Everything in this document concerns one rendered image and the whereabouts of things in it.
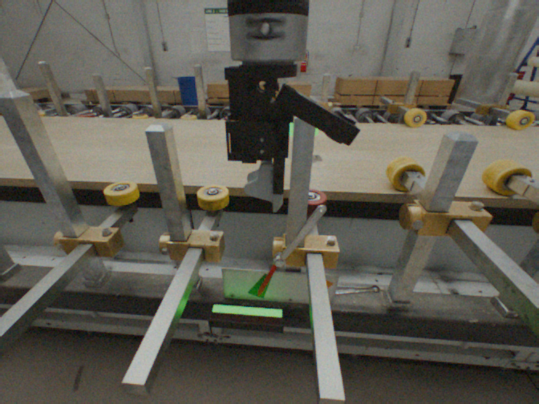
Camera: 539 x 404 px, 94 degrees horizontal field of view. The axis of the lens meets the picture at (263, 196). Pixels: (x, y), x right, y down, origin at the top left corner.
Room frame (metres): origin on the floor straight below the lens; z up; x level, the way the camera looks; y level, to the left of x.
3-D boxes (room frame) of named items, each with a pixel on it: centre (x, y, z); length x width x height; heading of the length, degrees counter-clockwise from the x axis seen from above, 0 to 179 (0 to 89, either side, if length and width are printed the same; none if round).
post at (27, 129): (0.46, 0.43, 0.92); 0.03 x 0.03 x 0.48; 85
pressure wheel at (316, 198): (0.55, -0.12, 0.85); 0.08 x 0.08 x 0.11
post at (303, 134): (0.42, -0.07, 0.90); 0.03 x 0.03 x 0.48; 85
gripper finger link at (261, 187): (0.33, 0.00, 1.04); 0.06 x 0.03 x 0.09; 85
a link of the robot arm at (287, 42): (0.34, -0.01, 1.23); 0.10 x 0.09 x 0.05; 175
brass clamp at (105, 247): (0.46, 0.41, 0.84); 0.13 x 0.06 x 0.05; 85
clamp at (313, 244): (0.42, -0.09, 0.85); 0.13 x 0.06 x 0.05; 85
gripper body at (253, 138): (0.35, 0.00, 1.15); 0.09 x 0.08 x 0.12; 85
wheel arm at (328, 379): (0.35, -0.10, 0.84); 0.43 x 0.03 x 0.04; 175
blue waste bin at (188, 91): (6.14, 1.61, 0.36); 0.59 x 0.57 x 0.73; 177
